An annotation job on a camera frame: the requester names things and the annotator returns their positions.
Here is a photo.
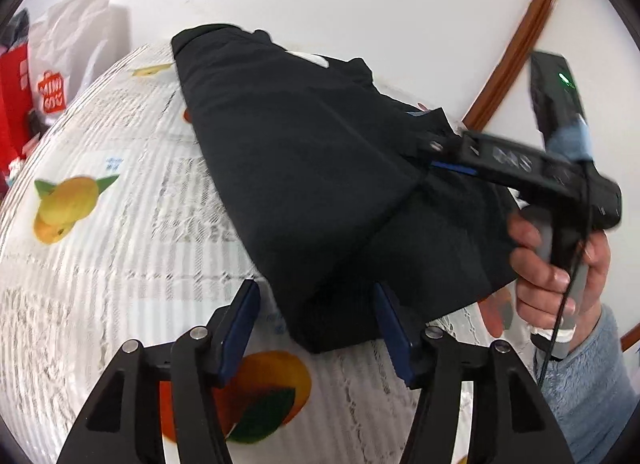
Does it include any black garment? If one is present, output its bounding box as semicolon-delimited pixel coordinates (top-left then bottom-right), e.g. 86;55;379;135
171;23;523;355

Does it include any person's right hand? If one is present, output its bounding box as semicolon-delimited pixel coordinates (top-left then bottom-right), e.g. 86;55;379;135
480;208;612;350

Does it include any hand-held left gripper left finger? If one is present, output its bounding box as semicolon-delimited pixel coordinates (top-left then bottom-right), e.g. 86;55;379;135
56;280;262;464

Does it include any dark cloth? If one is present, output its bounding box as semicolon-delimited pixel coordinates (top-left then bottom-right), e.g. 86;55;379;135
1;8;32;51

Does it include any person's right forearm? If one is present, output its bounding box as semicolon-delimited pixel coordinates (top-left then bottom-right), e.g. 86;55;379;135
532;304;640;464

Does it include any red bag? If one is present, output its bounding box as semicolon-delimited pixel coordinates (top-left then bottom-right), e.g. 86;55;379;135
0;42;40;180

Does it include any black cable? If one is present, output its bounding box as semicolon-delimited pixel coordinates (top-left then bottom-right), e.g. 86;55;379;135
537;157;598;387

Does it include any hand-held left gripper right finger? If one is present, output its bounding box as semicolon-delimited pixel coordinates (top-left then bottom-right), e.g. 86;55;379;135
372;283;576;464

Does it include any fruit print bedsheet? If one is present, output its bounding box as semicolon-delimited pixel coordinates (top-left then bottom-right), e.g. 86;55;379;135
0;39;551;464

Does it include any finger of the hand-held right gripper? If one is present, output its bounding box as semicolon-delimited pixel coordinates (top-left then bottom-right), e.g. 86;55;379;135
431;160;476;177
417;132;471;159

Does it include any white shopping bag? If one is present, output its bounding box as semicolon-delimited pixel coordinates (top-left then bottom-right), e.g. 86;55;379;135
27;0;133;117

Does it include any brown wooden trim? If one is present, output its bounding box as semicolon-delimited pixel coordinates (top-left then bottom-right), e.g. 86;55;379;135
462;0;571;132

